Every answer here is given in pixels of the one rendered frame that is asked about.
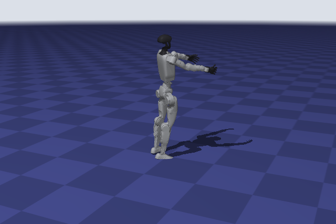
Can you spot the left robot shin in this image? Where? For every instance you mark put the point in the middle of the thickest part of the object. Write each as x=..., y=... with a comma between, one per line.
x=157, y=134

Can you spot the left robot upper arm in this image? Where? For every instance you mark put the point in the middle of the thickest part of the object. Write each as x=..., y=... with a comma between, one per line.
x=173, y=53

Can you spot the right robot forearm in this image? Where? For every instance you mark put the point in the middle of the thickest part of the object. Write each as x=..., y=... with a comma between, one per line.
x=197, y=68

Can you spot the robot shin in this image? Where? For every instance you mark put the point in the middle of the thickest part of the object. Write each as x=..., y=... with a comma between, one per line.
x=164, y=138
x=157, y=134

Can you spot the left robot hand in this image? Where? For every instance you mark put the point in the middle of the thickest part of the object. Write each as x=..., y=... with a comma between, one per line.
x=192, y=57

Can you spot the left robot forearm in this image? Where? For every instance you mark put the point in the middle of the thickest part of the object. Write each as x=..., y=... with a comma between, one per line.
x=182, y=56

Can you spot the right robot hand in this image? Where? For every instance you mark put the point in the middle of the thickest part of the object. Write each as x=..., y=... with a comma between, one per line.
x=212, y=69

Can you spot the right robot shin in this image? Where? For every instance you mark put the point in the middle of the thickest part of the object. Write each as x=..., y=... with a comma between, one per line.
x=164, y=138

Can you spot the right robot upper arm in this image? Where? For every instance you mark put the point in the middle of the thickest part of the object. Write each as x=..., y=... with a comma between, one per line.
x=174, y=61

